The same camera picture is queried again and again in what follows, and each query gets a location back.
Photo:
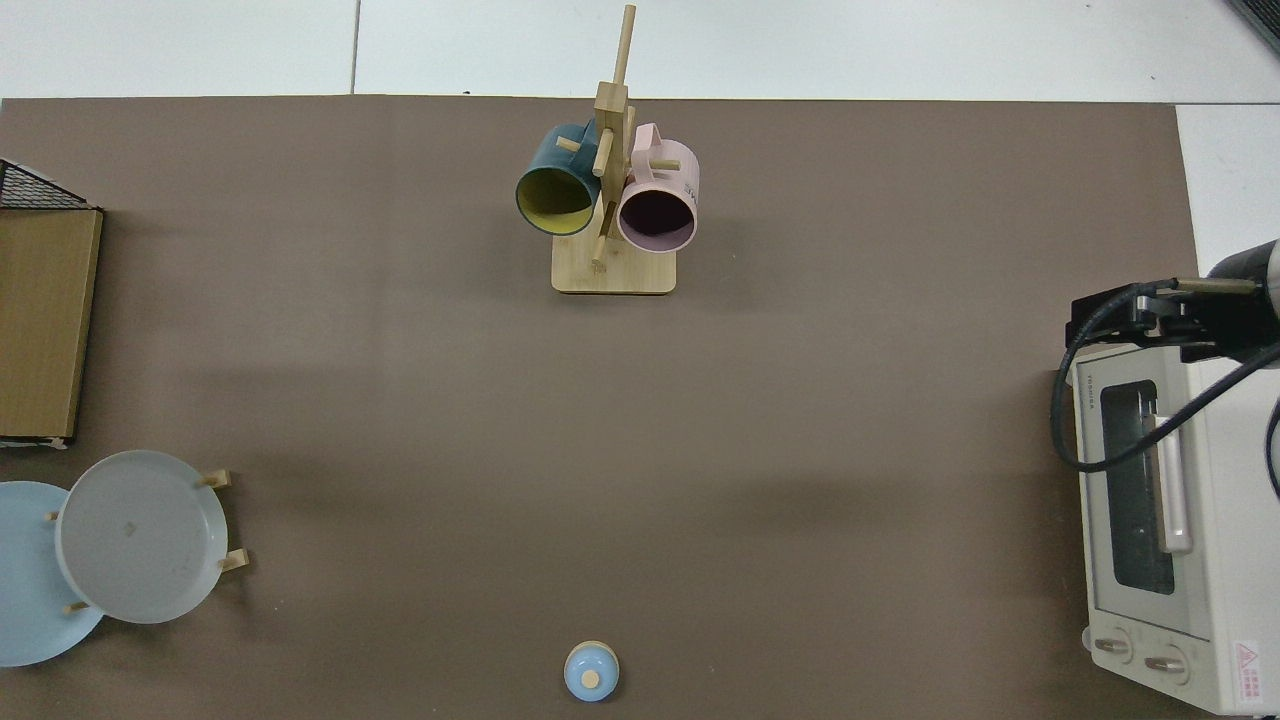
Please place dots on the brown table cloth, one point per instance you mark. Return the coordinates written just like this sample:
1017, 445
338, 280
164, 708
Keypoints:
700, 450

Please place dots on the pink cup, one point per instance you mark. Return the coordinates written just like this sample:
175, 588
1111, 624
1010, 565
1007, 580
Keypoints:
660, 175

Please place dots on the light blue plate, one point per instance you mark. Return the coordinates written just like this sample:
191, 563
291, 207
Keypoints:
25, 580

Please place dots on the wooden plate rack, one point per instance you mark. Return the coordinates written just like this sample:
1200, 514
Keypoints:
232, 561

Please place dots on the dark grey striped object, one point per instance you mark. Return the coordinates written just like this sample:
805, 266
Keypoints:
1262, 20

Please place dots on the pale toaster oven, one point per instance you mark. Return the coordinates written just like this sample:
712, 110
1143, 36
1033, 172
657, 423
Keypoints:
1210, 560

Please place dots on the small blue round thing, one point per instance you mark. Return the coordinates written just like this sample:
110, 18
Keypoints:
591, 672

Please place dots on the wooden cup stand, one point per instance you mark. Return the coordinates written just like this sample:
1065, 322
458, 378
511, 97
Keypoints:
612, 275

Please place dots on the grey plate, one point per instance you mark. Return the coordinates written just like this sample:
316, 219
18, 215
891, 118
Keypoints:
140, 540

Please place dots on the dark blue cup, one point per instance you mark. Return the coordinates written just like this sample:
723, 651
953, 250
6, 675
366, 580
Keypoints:
545, 160

